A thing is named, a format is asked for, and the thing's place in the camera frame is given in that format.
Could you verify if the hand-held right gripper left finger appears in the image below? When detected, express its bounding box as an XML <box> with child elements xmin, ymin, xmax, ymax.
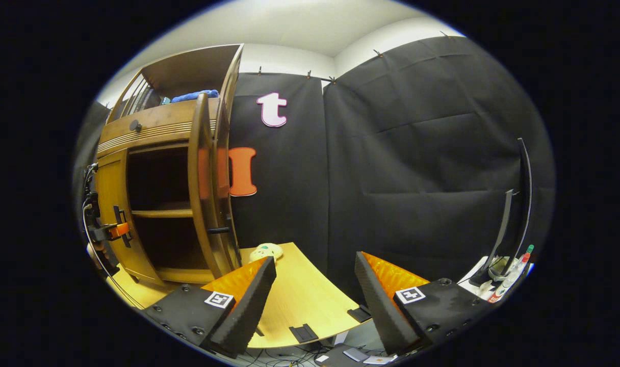
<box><xmin>144</xmin><ymin>256</ymin><xmax>277</xmax><ymax>359</ymax></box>

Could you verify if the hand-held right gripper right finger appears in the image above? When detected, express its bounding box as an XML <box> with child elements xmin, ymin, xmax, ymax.
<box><xmin>354</xmin><ymin>251</ymin><xmax>494</xmax><ymax>356</ymax></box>

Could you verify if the wooden shoe cabinet door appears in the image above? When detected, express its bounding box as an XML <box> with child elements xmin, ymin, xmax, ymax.
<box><xmin>94</xmin><ymin>149</ymin><xmax>164</xmax><ymax>285</ymax></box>
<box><xmin>188</xmin><ymin>93</ymin><xmax>234</xmax><ymax>280</ymax></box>

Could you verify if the wooden double-door shoe cabinet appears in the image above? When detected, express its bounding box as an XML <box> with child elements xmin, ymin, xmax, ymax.
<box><xmin>93</xmin><ymin>43</ymin><xmax>245</xmax><ymax>286</ymax></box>

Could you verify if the black table clamp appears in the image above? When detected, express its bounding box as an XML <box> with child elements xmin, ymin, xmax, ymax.
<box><xmin>347</xmin><ymin>305</ymin><xmax>373</xmax><ymax>323</ymax></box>
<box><xmin>289</xmin><ymin>323</ymin><xmax>319</xmax><ymax>343</ymax></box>

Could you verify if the white object with green spots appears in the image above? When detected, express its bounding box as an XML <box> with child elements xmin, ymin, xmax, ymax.
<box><xmin>249</xmin><ymin>243</ymin><xmax>284</xmax><ymax>263</ymax></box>

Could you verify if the clear bottle with red label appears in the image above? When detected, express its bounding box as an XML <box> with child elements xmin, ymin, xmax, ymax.
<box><xmin>487</xmin><ymin>265</ymin><xmax>520</xmax><ymax>304</ymax></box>

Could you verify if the clear bottle with green cap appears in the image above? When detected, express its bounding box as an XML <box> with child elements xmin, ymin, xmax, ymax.
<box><xmin>515</xmin><ymin>245</ymin><xmax>535</xmax><ymax>273</ymax></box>

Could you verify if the blue folded towel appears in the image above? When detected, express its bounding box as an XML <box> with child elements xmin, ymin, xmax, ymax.
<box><xmin>171</xmin><ymin>90</ymin><xmax>220</xmax><ymax>103</ymax></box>

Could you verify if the black backdrop cloth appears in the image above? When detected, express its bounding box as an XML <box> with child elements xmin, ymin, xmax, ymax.
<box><xmin>73</xmin><ymin>36</ymin><xmax>556</xmax><ymax>306</ymax></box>

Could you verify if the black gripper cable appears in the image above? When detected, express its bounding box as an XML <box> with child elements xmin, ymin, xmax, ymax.
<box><xmin>82</xmin><ymin>204</ymin><xmax>143</xmax><ymax>310</ymax></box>

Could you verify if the bundle of floor cables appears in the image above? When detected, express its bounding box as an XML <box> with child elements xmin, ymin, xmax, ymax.
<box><xmin>236</xmin><ymin>346</ymin><xmax>321</xmax><ymax>367</ymax></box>

